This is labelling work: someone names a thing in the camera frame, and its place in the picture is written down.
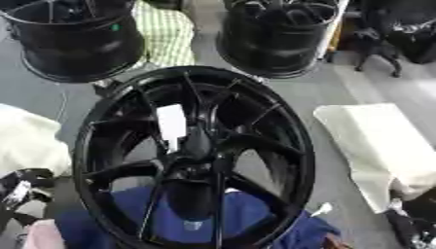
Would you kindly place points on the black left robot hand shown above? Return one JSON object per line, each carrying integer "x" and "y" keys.
{"x": 25, "y": 186}

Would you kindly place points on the white pin with flat head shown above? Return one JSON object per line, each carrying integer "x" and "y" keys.
{"x": 171, "y": 123}

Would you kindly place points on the black chair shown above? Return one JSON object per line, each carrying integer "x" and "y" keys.
{"x": 377, "y": 48}

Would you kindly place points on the green white checked cloth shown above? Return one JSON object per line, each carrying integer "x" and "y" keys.
{"x": 167, "y": 35}

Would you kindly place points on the blue cloth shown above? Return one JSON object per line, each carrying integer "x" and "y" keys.
{"x": 244, "y": 214}

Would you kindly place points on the large black spoked wheel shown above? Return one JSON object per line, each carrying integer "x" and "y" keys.
{"x": 258, "y": 142}

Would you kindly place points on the black wheel rim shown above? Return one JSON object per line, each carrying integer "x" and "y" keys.
{"x": 79, "y": 48}
{"x": 272, "y": 48}

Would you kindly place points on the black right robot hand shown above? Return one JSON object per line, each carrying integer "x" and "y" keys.
{"x": 417, "y": 227}

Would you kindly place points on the pink cloth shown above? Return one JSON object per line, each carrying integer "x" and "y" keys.
{"x": 44, "y": 235}

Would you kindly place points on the black bag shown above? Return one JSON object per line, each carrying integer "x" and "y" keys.
{"x": 417, "y": 39}

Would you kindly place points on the white board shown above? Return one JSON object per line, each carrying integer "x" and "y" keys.
{"x": 334, "y": 29}

